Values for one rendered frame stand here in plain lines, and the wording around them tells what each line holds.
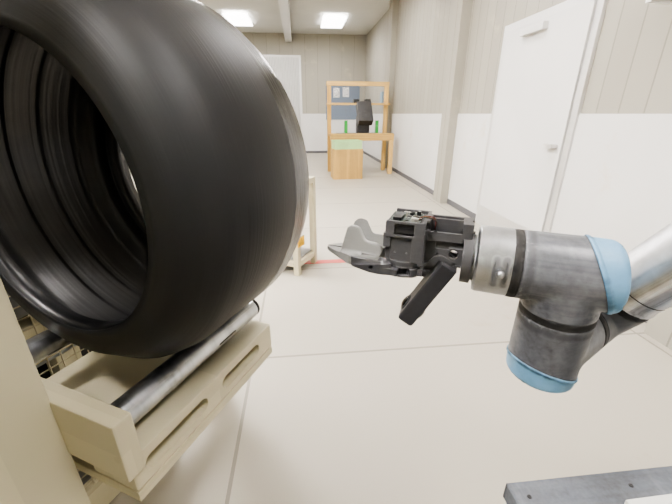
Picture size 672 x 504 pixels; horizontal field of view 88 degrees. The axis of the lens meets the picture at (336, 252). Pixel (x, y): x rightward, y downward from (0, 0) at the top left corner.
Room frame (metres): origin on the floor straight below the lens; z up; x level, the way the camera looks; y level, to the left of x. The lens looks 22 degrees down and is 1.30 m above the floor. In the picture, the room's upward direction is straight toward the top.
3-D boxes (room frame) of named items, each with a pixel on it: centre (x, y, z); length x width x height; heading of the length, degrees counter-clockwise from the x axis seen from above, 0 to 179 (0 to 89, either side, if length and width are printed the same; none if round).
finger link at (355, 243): (0.48, -0.03, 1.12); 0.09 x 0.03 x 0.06; 69
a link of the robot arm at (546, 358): (0.41, -0.30, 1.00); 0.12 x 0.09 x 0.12; 124
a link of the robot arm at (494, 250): (0.43, -0.21, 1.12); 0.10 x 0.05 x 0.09; 159
